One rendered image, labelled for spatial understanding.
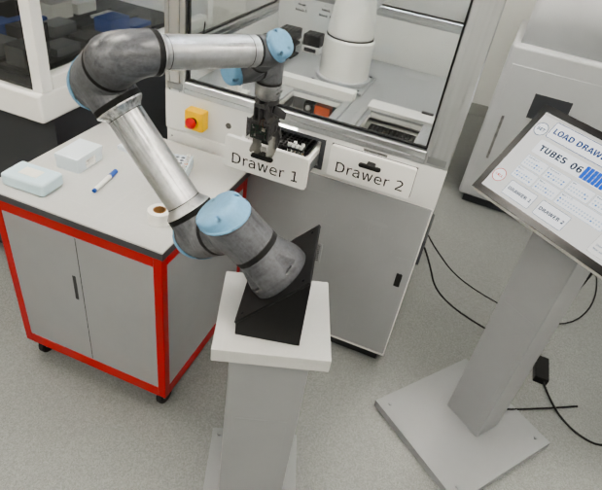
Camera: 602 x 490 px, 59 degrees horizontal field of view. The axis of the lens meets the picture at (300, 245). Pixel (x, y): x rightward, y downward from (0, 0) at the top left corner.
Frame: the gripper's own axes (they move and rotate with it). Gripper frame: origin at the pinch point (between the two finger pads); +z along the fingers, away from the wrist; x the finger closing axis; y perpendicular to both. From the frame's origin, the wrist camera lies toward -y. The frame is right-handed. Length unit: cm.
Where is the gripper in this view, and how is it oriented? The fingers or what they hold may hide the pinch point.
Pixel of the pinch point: (264, 156)
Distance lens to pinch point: 170.5
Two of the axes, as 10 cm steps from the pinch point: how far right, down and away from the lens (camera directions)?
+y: -3.6, 5.3, -7.7
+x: 9.2, 3.2, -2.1
